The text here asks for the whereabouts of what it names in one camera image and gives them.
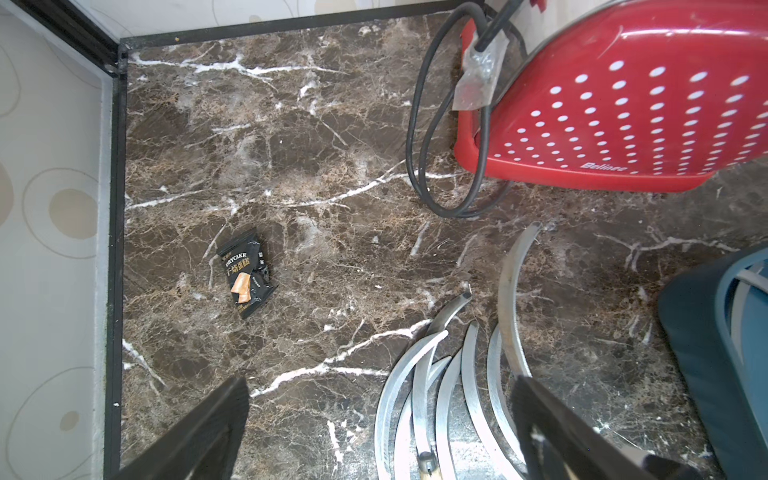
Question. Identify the orange handle sickle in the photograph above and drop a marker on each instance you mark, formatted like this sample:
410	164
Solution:
402	448
387	400
497	398

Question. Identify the wooden handle sickle diagonal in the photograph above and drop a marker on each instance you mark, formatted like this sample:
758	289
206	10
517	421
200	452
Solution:
507	300

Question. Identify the black snack packet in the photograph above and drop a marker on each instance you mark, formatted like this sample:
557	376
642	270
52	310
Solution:
247	272

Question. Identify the wooden handle sickle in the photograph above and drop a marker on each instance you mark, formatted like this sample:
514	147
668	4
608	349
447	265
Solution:
471	393
746	280
442	414
427	462

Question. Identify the teal plastic storage box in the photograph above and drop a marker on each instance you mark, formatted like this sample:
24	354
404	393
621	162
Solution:
730	397

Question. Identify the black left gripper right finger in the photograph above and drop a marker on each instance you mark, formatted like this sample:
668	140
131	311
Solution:
557	444

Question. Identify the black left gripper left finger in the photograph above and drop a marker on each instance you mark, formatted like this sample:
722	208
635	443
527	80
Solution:
202	445

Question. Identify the red dotted toaster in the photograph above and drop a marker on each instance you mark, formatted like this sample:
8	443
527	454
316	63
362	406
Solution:
638	96

